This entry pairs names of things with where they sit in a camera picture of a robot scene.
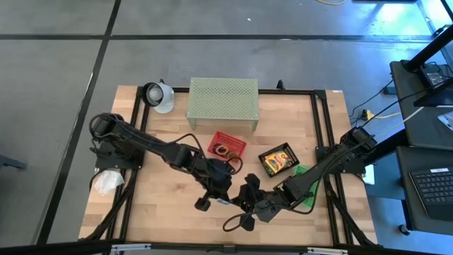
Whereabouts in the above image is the black aluminium table frame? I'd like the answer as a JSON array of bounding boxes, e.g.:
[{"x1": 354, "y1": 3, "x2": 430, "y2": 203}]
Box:
[{"x1": 79, "y1": 79, "x2": 379, "y2": 249}]

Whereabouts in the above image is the green plastic basket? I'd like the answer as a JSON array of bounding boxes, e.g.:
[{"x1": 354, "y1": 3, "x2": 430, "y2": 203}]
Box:
[{"x1": 292, "y1": 164, "x2": 319, "y2": 208}]

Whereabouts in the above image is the black plastic basket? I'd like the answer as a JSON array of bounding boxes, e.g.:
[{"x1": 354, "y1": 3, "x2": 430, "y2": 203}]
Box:
[{"x1": 257, "y1": 142, "x2": 301, "y2": 179}]

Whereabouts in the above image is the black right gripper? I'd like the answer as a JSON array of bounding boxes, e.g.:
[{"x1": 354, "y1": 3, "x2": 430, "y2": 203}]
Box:
[{"x1": 231, "y1": 172, "x2": 289, "y2": 232}]

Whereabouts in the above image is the white crumpled plastic bag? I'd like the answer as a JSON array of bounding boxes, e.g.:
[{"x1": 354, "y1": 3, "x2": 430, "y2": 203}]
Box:
[{"x1": 92, "y1": 169, "x2": 125, "y2": 196}]

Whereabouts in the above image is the pale green perforated metal shelf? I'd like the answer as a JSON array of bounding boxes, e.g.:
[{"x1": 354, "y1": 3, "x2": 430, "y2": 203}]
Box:
[{"x1": 186, "y1": 76, "x2": 260, "y2": 132}]

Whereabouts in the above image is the white desk lamp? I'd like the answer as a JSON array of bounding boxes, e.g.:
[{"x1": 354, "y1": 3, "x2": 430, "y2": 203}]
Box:
[{"x1": 141, "y1": 81, "x2": 176, "y2": 115}]

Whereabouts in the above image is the black computer keyboard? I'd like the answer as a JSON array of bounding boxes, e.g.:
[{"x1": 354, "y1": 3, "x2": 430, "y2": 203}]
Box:
[{"x1": 408, "y1": 166, "x2": 453, "y2": 222}]

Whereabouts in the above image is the red plastic basket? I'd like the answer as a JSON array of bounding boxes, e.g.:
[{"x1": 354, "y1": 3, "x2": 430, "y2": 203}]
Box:
[{"x1": 207, "y1": 130, "x2": 248, "y2": 165}]

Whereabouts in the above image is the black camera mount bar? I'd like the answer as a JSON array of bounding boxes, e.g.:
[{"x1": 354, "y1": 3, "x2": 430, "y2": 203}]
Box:
[{"x1": 0, "y1": 239, "x2": 453, "y2": 255}]

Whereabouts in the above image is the black power device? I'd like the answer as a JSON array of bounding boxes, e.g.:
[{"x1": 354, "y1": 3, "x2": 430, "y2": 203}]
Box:
[{"x1": 419, "y1": 63, "x2": 452, "y2": 90}]

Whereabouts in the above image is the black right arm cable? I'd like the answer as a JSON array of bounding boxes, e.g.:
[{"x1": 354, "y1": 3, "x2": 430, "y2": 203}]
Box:
[{"x1": 222, "y1": 211, "x2": 248, "y2": 233}]

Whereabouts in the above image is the black side desk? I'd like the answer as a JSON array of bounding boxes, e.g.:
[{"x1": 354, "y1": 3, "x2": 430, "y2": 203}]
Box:
[
  {"x1": 389, "y1": 58, "x2": 453, "y2": 149},
  {"x1": 395, "y1": 144, "x2": 453, "y2": 237}
]

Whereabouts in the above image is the white paper sheet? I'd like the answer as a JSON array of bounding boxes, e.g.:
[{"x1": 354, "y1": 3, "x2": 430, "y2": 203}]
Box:
[{"x1": 363, "y1": 164, "x2": 376, "y2": 186}]

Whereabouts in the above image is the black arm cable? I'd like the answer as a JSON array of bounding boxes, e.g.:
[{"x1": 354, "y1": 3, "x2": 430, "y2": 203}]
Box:
[
  {"x1": 222, "y1": 211, "x2": 248, "y2": 233},
  {"x1": 176, "y1": 132, "x2": 245, "y2": 177}
]

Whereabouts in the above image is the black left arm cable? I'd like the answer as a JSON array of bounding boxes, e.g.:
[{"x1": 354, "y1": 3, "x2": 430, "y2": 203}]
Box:
[{"x1": 176, "y1": 132, "x2": 245, "y2": 177}]

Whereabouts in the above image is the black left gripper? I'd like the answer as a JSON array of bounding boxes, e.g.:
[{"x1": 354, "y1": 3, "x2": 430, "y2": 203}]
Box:
[{"x1": 193, "y1": 159, "x2": 236, "y2": 213}]

